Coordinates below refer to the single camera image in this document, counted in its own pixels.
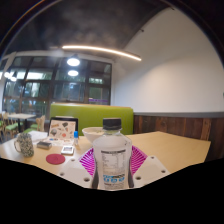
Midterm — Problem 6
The dark patterned mug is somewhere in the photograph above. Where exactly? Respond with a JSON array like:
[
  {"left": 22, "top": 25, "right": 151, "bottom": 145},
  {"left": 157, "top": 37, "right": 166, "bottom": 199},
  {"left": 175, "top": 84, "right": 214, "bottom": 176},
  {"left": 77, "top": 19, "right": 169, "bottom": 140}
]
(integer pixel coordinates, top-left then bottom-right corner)
[{"left": 13, "top": 132, "right": 35, "bottom": 158}]

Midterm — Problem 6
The white bowl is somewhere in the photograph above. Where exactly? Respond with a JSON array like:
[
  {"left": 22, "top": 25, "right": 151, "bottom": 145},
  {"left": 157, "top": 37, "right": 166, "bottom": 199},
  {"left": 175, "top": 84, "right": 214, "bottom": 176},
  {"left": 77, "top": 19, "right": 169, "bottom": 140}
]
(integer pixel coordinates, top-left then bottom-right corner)
[{"left": 81, "top": 126, "right": 105, "bottom": 145}]

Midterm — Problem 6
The long curved ceiling light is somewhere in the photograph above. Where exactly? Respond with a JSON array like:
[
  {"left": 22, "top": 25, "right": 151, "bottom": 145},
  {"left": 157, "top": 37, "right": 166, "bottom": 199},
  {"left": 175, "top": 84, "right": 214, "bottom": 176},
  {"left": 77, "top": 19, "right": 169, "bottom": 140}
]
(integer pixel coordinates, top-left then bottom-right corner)
[{"left": 61, "top": 44, "right": 143, "bottom": 62}]

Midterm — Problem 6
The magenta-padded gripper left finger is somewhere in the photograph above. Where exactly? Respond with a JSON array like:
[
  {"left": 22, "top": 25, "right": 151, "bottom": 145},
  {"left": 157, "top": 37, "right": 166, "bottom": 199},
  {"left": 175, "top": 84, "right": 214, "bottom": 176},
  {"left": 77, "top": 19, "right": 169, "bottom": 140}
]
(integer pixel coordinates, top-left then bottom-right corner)
[{"left": 57, "top": 146, "right": 98, "bottom": 190}]

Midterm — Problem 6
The flat round red coaster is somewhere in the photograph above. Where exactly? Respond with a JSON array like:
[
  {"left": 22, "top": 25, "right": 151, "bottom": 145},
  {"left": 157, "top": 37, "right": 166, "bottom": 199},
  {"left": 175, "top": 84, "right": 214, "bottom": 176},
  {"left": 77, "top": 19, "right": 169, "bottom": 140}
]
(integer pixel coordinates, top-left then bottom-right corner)
[{"left": 45, "top": 153, "right": 67, "bottom": 166}]

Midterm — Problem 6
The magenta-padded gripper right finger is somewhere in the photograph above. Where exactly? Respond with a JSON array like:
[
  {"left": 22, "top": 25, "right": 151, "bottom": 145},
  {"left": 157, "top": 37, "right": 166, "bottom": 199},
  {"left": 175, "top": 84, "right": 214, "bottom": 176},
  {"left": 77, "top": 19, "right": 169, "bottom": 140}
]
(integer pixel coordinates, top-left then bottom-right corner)
[{"left": 129, "top": 145, "right": 171, "bottom": 189}]

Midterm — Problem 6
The green upholstered booth bench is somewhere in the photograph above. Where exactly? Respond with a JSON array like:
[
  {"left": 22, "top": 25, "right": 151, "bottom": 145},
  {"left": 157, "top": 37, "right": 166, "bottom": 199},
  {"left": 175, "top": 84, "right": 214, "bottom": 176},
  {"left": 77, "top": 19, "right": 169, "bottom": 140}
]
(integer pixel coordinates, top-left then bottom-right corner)
[{"left": 49, "top": 102, "right": 135, "bottom": 136}]

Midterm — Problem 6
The white paper sheet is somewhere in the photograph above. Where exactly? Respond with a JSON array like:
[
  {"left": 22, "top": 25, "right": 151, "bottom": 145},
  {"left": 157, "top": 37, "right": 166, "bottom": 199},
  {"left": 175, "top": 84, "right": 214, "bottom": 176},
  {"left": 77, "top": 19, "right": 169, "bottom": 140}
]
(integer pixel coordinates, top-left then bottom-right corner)
[{"left": 28, "top": 130, "right": 50, "bottom": 143}]

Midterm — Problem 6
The small blue-capped bottle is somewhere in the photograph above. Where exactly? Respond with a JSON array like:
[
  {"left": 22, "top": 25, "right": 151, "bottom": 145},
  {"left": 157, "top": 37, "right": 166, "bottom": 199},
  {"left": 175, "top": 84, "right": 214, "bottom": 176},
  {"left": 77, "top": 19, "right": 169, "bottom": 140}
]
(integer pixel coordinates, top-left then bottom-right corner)
[{"left": 73, "top": 130, "right": 80, "bottom": 147}]

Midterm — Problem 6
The clear plastic water bottle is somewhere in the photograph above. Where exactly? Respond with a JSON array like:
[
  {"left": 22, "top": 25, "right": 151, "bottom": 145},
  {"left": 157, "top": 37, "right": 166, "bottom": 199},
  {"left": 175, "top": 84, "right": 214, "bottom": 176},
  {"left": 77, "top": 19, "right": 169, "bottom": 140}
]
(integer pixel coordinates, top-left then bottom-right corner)
[{"left": 92, "top": 117, "right": 133, "bottom": 191}]

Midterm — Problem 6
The light wooden dining table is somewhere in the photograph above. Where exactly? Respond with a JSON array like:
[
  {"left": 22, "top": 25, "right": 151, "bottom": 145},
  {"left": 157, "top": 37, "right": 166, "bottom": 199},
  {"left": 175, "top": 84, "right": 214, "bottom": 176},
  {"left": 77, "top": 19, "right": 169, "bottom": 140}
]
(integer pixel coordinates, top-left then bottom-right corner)
[{"left": 7, "top": 112, "right": 37, "bottom": 133}]

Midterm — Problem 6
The small dark box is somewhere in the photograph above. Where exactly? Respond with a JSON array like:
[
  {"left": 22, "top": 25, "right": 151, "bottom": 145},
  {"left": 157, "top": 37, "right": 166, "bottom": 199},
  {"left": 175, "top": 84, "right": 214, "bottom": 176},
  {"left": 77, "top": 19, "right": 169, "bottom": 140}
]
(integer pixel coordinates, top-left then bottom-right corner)
[{"left": 36, "top": 140, "right": 53, "bottom": 150}]

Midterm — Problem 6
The pendant ceiling lamps group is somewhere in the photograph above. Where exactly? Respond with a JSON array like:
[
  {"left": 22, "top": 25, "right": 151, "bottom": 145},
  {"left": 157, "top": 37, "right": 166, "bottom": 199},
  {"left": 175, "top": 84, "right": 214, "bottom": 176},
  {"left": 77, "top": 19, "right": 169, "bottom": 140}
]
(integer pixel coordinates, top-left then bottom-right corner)
[{"left": 0, "top": 57, "right": 81, "bottom": 83}]

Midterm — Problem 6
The wooden green-seated chairs group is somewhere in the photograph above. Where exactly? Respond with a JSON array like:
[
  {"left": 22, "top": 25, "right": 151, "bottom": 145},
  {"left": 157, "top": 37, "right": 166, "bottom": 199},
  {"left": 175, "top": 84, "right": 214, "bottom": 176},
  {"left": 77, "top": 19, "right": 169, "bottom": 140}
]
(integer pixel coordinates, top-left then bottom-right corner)
[{"left": 0, "top": 111, "right": 46, "bottom": 140}]

